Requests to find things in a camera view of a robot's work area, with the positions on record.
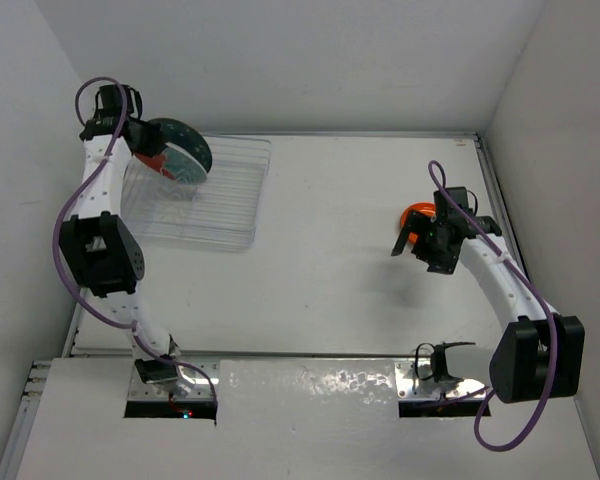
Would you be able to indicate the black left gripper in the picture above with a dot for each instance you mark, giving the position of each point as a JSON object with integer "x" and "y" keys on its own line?
{"x": 154, "y": 137}

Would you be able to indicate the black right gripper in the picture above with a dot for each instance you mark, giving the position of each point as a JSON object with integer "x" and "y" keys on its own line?
{"x": 418, "y": 222}

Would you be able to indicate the orange plastic plate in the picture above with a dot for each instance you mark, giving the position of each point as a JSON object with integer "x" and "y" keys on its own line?
{"x": 413, "y": 216}

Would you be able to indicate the red plate with teal flower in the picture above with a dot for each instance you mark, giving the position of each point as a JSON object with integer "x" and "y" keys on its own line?
{"x": 176, "y": 164}

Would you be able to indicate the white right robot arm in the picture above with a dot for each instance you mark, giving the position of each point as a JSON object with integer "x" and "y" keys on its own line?
{"x": 520, "y": 364}

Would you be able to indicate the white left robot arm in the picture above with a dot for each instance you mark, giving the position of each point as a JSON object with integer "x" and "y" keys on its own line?
{"x": 96, "y": 256}

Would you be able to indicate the dark green rimmed plate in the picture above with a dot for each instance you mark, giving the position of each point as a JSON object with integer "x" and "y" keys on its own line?
{"x": 186, "y": 137}

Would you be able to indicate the white wire dish rack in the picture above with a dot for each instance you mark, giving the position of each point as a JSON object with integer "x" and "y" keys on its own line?
{"x": 220, "y": 214}

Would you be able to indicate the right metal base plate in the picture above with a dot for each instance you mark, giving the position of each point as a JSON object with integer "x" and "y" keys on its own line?
{"x": 410, "y": 388}

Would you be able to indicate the metal base plate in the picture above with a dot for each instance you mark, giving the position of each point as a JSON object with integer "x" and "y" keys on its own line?
{"x": 156, "y": 381}
{"x": 410, "y": 388}

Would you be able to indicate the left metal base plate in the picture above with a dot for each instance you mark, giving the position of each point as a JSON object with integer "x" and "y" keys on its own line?
{"x": 156, "y": 381}

